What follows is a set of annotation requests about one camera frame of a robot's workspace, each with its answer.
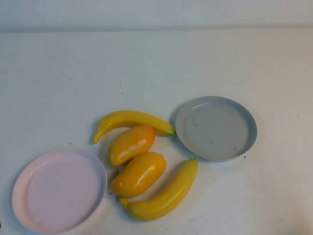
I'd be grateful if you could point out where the yellow mango with orange blush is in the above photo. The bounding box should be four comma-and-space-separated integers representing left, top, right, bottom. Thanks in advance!
108, 124, 156, 167

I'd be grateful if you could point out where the pink round plate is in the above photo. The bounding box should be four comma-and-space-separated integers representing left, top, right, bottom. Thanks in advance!
11, 147, 108, 234

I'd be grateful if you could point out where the yellow banana with green tip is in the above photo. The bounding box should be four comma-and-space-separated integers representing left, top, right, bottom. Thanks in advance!
92, 110, 176, 144

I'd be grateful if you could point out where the blue-grey round plate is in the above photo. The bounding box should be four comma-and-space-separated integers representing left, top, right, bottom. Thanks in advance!
175, 95, 258, 162

